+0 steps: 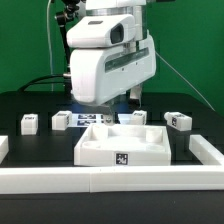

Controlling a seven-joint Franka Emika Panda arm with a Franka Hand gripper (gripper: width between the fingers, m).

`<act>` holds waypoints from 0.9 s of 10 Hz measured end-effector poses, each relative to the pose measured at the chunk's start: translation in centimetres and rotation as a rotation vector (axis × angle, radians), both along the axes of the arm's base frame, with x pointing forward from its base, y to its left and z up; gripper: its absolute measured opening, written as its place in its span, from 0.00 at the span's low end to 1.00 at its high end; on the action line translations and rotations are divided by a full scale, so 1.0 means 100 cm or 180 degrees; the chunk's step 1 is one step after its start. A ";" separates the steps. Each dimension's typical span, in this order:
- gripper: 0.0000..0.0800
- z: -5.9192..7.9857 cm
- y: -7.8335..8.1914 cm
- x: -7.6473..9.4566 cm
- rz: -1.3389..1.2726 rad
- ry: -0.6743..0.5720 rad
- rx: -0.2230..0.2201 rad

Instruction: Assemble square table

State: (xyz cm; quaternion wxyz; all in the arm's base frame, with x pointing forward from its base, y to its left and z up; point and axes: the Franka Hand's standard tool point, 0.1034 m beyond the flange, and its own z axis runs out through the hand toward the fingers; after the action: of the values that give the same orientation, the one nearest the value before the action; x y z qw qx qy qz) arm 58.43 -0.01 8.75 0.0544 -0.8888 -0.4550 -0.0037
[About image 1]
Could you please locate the white fence piece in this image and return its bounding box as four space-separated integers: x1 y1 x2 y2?
0 136 9 164
189 135 224 166

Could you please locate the white left fence piece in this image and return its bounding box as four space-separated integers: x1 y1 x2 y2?
0 136 9 164

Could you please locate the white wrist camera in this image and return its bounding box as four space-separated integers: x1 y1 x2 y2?
67 14 136 48

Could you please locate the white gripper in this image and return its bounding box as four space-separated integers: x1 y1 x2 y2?
70 35 156 125

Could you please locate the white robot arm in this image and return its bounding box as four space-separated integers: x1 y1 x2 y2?
67 0 156 107

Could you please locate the white thin cable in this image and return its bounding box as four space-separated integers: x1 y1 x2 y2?
46 0 55 92

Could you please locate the apriltag base marker sheet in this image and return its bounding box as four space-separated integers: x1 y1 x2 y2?
71 114 104 127

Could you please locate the white front fence bar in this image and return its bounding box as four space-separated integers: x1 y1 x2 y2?
0 165 224 194

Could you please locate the black cable bundle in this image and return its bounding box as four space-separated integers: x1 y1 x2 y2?
18 73 73 93

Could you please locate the white square table top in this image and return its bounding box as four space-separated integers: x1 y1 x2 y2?
74 124 171 166

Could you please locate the white right fence piece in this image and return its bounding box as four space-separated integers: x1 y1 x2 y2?
189 135 224 166

